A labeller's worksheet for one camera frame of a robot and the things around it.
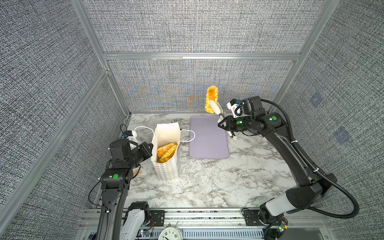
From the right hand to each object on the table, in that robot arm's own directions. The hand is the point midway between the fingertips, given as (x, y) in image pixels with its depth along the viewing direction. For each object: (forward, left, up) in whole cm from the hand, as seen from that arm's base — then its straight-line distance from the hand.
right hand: (220, 123), depth 73 cm
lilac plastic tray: (+12, +4, -30) cm, 32 cm away
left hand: (-9, +32, -4) cm, 34 cm away
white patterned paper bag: (0, +28, -8) cm, 29 cm away
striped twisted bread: (-6, +28, -16) cm, 33 cm away
